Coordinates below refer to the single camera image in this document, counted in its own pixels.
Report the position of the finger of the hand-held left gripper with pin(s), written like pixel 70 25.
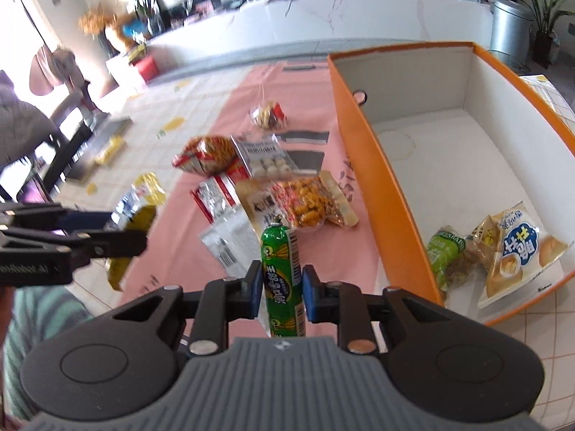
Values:
pixel 117 242
pixel 85 222

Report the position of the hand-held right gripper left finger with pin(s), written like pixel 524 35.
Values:
pixel 256 289

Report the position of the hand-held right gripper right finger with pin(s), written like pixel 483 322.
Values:
pixel 308 292

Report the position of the green sausage stick packet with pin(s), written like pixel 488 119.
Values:
pixel 280 278

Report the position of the yellow green snack packet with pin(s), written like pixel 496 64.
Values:
pixel 143 215

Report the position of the clear packet of orange peanuts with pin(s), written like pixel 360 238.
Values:
pixel 305 202

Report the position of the orange red noodle snack packet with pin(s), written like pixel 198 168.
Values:
pixel 206 152

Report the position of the clear packet of white balls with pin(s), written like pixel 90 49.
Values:
pixel 265 157

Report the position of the orange cardboard box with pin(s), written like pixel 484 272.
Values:
pixel 359 143

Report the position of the clear round cookie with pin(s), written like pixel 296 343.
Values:
pixel 268 116

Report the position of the person's striped teal shirt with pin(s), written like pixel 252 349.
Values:
pixel 40 323

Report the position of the silver barcode packet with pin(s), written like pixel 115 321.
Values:
pixel 224 238

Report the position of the small yellow box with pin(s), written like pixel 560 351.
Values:
pixel 111 150

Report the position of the black book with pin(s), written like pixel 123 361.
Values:
pixel 103 139

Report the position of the beige snack packet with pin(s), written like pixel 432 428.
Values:
pixel 256 197

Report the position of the red silver snack packet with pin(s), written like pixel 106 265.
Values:
pixel 211 197

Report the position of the chair with pink hat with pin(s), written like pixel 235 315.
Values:
pixel 54 67

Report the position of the red storage box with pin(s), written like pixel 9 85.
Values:
pixel 146 68

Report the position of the small tan snack packet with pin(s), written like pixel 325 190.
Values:
pixel 483 238

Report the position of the gold vase with dried flowers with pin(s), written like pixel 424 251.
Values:
pixel 112 31

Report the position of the pink cloth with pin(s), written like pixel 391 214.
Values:
pixel 292 94

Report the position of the white blue cracker packet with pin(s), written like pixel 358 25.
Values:
pixel 516 256

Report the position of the green plant in glass vase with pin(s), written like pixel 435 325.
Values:
pixel 146 9

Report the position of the white marble TV cabinet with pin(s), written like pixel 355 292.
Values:
pixel 359 13

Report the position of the silver trash can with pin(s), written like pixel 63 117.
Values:
pixel 510 31

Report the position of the potted plant in dark pot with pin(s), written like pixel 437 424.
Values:
pixel 543 49

